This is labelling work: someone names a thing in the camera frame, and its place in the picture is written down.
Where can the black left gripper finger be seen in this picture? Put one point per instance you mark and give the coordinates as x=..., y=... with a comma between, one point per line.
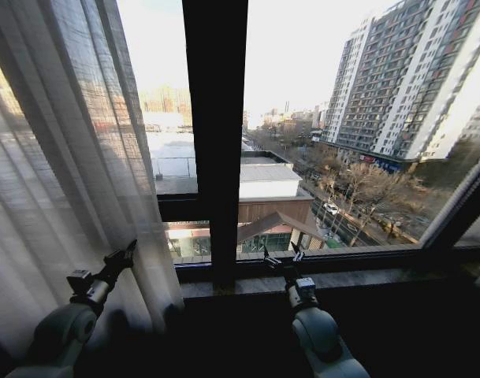
x=129, y=260
x=126, y=249

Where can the black window frame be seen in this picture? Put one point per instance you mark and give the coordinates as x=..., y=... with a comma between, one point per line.
x=218, y=138

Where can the grey stone window sill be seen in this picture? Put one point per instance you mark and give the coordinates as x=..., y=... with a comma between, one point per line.
x=362, y=279

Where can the white car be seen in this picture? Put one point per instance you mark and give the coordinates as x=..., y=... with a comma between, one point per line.
x=331, y=208

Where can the brown gabled roof building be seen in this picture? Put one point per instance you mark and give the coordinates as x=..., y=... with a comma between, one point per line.
x=279, y=230

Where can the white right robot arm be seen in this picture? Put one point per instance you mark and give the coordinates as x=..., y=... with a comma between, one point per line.
x=322, y=338

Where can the bare brown street trees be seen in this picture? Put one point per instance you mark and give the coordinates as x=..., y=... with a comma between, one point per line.
x=365, y=193

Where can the sheer white curtain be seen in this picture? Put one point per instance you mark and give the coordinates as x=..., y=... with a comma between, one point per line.
x=62, y=169

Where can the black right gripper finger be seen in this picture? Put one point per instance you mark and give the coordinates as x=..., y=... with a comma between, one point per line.
x=271, y=260
x=298, y=254

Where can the low white-roofed building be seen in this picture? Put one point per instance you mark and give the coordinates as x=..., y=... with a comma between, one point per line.
x=265, y=177

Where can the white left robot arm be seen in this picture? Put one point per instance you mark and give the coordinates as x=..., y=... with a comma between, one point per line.
x=64, y=328

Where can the tall grey apartment building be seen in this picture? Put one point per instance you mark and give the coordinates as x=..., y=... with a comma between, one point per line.
x=397, y=78

